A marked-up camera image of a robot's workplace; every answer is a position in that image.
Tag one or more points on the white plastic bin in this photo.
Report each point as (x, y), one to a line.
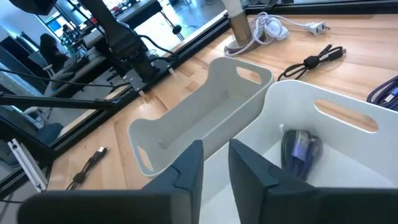
(292, 105)

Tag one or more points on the silver aluminium extrusion bar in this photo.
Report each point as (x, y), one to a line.
(28, 166)

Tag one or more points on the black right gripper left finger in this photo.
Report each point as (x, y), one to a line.
(194, 174)

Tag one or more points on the white cup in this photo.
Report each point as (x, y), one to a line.
(241, 28)

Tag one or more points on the grey plastic bin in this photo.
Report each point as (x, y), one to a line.
(199, 115)

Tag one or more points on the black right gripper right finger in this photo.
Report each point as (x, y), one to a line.
(258, 193)

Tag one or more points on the stick with black knob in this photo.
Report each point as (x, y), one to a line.
(177, 29)

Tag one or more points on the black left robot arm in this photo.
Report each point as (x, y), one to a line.
(121, 40)

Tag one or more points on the person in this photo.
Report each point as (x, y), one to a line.
(51, 51)

